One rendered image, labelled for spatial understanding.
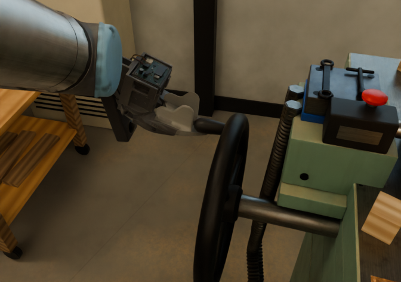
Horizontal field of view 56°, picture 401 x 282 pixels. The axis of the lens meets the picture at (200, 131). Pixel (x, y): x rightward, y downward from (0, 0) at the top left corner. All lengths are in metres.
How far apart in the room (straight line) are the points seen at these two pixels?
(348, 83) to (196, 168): 1.28
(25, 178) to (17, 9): 1.33
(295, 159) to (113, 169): 1.35
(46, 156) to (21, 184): 0.16
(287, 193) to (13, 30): 0.41
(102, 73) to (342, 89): 0.31
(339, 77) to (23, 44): 0.41
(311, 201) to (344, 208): 0.05
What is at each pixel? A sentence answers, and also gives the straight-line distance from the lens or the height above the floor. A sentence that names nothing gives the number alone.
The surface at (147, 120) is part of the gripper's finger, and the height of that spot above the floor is 0.92.
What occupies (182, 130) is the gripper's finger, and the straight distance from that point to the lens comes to 0.60.
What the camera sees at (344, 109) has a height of 1.01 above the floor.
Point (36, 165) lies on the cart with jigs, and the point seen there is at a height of 0.18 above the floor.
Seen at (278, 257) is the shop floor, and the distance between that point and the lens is 1.52.
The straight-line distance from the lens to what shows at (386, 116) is 0.50.
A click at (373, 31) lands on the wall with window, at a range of 1.84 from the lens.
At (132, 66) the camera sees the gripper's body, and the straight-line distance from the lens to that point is 0.58.
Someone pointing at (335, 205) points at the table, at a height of 0.87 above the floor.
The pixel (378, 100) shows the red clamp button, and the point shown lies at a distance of 0.50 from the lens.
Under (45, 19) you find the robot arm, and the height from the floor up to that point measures 1.15.
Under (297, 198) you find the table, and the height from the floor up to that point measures 0.87.
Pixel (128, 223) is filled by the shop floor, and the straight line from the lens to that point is 1.60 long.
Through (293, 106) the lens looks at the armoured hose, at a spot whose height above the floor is 0.97.
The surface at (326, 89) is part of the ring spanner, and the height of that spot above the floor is 1.00.
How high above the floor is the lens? 1.29
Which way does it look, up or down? 42 degrees down
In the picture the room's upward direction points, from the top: straight up
